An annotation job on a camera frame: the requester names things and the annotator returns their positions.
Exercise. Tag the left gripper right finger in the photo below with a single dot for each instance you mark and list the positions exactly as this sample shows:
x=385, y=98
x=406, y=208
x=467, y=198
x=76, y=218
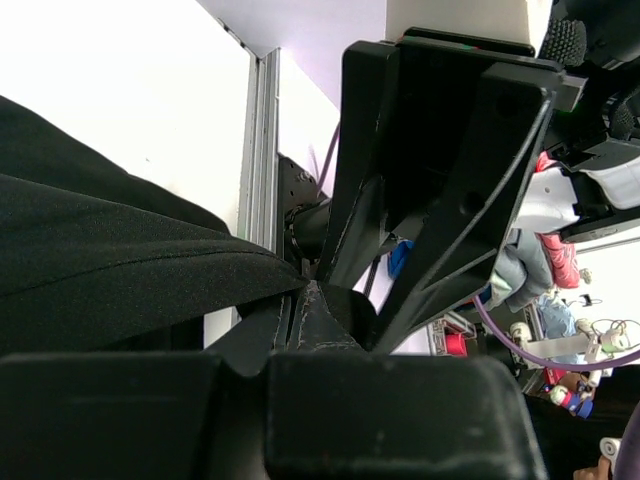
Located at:
x=334, y=411

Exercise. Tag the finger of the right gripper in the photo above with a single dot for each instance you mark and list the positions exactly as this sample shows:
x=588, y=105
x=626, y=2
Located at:
x=355, y=230

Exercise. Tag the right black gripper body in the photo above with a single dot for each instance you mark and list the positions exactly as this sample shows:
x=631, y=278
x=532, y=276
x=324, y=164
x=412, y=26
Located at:
x=436, y=91

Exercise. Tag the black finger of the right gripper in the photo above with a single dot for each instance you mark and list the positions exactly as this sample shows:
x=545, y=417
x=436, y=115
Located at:
x=454, y=254

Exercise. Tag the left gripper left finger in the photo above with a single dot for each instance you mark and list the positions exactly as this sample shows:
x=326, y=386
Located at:
x=124, y=415

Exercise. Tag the black zip jacket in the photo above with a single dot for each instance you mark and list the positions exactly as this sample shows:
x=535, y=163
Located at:
x=97, y=260

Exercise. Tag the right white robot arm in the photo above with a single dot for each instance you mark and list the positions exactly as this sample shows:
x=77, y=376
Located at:
x=581, y=187

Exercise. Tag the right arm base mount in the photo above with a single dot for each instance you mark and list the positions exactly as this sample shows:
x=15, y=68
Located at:
x=302, y=213

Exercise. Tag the aluminium table edge rail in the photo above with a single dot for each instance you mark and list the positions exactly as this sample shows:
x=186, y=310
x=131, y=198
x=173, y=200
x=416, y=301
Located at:
x=258, y=193

